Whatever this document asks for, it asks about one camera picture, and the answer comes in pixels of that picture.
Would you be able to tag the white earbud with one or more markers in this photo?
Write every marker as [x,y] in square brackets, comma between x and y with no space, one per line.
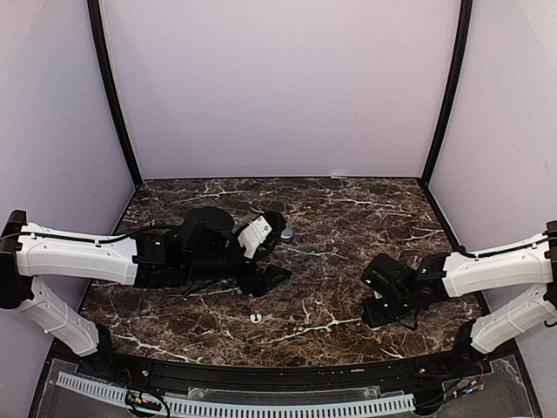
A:
[256,318]

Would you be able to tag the left black frame post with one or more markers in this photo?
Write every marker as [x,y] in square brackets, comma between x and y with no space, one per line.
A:
[110,90]

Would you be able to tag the black frame post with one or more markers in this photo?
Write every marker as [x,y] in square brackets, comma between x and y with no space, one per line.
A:
[452,82]
[110,90]

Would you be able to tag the black front rail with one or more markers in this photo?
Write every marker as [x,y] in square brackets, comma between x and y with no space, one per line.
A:
[424,372]

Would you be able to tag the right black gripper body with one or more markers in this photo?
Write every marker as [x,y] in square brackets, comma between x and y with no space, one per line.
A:
[396,309]

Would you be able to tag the purple grey earbud case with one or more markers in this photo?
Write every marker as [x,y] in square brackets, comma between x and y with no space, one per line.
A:
[287,235]

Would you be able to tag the white slotted cable duct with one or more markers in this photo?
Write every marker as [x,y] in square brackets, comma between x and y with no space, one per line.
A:
[219,403]

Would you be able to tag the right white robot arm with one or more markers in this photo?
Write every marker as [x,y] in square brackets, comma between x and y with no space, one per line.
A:
[400,290]

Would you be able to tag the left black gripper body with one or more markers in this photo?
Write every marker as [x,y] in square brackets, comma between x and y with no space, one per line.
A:
[254,283]

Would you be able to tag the right black frame post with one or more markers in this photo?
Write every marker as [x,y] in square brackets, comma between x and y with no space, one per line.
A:
[452,82]

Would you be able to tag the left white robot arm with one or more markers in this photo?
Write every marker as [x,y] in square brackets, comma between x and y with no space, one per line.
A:
[205,246]

